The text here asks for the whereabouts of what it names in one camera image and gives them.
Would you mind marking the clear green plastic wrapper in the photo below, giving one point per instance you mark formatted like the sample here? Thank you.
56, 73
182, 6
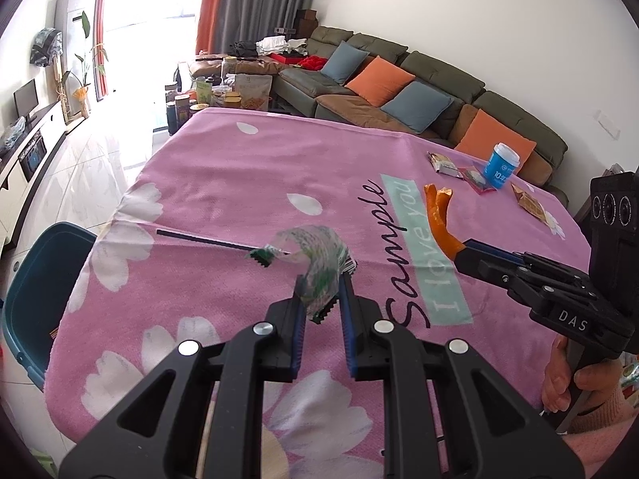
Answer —
319, 259

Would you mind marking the white clothes pile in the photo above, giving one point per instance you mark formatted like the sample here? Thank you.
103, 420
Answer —
277, 45

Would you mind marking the white TV cabinet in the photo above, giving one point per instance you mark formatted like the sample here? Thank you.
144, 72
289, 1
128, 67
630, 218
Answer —
50, 124

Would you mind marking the small blue cushion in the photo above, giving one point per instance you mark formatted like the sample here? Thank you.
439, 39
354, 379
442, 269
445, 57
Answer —
344, 62

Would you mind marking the person's right hand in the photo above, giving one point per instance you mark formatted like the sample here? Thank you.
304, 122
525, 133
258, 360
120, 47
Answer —
554, 379

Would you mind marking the black monitor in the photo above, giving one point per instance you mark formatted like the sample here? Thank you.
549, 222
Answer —
25, 100

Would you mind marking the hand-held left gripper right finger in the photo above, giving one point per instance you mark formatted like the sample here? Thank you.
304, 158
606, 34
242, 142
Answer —
349, 332

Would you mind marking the large blue cushion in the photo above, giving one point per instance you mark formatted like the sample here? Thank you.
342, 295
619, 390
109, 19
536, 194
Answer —
417, 107

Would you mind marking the white standing air conditioner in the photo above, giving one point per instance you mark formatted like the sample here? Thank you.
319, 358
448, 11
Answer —
70, 10

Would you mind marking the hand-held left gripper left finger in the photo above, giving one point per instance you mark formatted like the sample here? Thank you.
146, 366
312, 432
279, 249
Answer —
298, 332

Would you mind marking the orange plastic wrapper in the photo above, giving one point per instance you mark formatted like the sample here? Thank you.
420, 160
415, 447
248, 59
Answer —
439, 219

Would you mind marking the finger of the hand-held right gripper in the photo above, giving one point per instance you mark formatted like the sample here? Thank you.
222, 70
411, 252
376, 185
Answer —
499, 253
479, 267

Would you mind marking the red snack packet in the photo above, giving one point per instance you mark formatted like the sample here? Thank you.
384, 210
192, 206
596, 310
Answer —
474, 178

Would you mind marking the blue cup with white lid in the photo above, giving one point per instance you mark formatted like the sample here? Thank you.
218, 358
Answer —
501, 169

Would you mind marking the window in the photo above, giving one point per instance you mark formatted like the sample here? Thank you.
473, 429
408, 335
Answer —
150, 10

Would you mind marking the black bag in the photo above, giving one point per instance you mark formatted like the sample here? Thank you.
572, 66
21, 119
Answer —
243, 49

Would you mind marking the brown cardboard box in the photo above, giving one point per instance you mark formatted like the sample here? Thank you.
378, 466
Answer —
307, 21

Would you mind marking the tall green leafy plant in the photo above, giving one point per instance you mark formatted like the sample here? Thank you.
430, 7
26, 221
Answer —
95, 55

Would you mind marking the black thin strip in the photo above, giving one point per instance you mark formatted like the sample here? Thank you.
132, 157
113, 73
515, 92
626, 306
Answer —
199, 238

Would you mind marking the brown snack packet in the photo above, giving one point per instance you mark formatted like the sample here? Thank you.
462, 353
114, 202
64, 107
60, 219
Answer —
444, 164

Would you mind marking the brown snack bag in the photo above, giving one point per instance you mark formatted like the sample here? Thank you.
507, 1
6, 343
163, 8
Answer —
252, 92

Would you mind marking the dark coffee table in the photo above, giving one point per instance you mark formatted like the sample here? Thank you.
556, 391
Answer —
172, 119

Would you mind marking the small gold foil wrapper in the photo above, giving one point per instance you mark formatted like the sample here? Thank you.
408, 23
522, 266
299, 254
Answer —
529, 204

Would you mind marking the orange curtain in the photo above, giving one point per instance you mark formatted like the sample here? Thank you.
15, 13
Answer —
102, 60
212, 5

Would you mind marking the blue plastic bin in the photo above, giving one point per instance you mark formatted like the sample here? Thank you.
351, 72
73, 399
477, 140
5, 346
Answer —
30, 299

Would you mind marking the green sectional sofa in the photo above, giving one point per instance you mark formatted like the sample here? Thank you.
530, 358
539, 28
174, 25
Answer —
439, 67

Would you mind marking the pink flower printed blanket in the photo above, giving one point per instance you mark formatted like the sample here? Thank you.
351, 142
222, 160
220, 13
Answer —
249, 169

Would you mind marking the white wall socket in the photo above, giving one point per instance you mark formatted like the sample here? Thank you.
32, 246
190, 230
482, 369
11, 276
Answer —
607, 123

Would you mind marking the red cloth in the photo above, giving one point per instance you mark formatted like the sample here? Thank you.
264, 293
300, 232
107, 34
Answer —
312, 63

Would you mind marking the person's right forearm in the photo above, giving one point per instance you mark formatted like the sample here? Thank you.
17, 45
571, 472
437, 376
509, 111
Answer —
609, 409

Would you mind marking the grey curtain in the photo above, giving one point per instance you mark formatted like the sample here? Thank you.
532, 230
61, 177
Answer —
269, 5

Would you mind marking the orange cushion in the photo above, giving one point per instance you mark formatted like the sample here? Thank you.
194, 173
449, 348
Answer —
494, 134
379, 82

